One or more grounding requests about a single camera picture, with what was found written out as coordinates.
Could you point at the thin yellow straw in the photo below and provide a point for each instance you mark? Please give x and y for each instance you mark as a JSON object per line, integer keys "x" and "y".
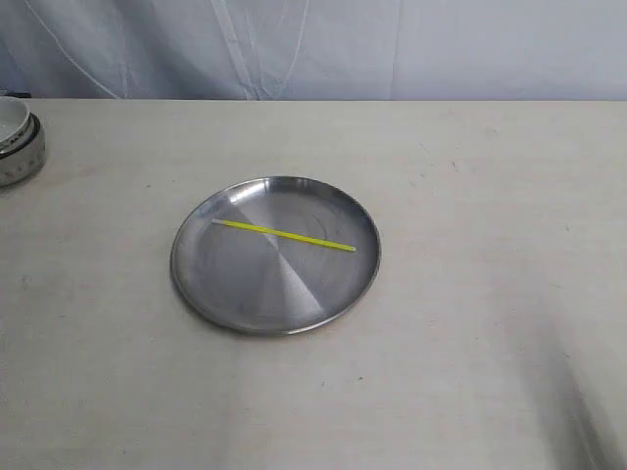
{"x": 286, "y": 235}

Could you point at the round stainless steel plate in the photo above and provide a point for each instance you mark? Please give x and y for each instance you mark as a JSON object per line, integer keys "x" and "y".
{"x": 264, "y": 285}

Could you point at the white ceramic inner bowl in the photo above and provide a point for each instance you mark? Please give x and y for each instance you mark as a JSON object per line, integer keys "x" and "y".
{"x": 14, "y": 118}

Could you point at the patterned grey outer bowl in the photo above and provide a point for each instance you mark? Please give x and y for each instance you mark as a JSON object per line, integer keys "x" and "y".
{"x": 26, "y": 156}

